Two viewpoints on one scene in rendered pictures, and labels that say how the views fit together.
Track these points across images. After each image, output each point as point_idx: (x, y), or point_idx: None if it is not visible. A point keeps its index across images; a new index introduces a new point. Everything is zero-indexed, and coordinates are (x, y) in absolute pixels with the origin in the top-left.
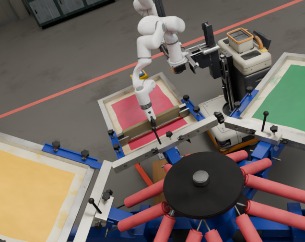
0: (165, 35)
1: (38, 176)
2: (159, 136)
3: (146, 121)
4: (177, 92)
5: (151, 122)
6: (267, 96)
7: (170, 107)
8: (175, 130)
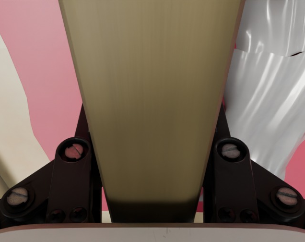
0: None
1: None
2: (10, 49)
3: (108, 163)
4: None
5: (10, 212)
6: None
7: None
8: (38, 160)
